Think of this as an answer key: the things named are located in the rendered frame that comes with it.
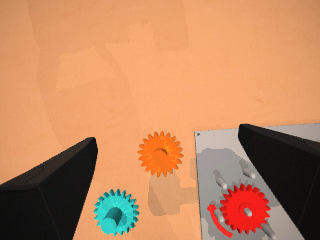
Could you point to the orange gear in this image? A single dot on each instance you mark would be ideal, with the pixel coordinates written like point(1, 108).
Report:
point(160, 154)

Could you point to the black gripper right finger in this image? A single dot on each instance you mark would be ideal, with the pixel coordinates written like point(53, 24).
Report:
point(290, 166)

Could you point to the red curved arrow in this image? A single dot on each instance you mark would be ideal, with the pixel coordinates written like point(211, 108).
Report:
point(211, 208)

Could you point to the cyan gear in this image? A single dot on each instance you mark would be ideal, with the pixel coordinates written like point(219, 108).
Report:
point(116, 212)

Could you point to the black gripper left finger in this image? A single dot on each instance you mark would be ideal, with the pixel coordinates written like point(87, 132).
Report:
point(46, 202)

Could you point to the red gear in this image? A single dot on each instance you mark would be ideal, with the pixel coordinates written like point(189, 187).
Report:
point(237, 201)

